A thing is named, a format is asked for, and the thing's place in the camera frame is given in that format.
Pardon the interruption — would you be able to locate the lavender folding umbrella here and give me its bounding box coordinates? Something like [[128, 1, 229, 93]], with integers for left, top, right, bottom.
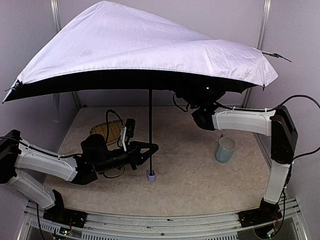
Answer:
[[2, 0, 292, 183]]

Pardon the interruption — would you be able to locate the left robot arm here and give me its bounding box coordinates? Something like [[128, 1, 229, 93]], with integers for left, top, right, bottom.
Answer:
[[0, 129, 159, 228]]

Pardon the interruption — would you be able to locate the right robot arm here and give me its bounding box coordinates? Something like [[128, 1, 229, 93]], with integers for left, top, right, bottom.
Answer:
[[191, 103, 298, 228]]

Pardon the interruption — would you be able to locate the woven bamboo tray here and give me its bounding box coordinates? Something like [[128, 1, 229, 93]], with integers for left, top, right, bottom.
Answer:
[[89, 120, 122, 145]]

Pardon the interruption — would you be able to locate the light blue mug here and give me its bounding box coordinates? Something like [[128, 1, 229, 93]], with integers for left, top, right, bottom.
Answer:
[[215, 134, 237, 164]]

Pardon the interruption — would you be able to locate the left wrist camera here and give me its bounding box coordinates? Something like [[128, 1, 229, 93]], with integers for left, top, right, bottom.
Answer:
[[120, 118, 136, 152]]

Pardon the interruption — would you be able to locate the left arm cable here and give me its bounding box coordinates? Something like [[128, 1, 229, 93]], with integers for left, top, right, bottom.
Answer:
[[104, 109, 126, 146]]

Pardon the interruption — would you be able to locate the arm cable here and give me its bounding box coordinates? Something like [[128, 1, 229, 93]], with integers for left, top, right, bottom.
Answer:
[[217, 94, 320, 161], [104, 109, 126, 146]]

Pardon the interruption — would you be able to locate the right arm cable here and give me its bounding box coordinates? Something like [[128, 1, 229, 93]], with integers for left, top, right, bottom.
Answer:
[[217, 94, 320, 161]]

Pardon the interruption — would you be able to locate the right aluminium corner post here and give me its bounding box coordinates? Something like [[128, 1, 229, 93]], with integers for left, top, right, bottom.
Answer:
[[241, 0, 272, 108]]

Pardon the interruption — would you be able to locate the aluminium corner post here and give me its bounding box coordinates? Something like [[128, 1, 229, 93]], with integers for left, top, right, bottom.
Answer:
[[49, 0, 82, 111], [241, 0, 272, 108]]

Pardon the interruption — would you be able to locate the left aluminium corner post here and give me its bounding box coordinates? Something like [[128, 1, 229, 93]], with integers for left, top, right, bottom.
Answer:
[[49, 0, 82, 111]]

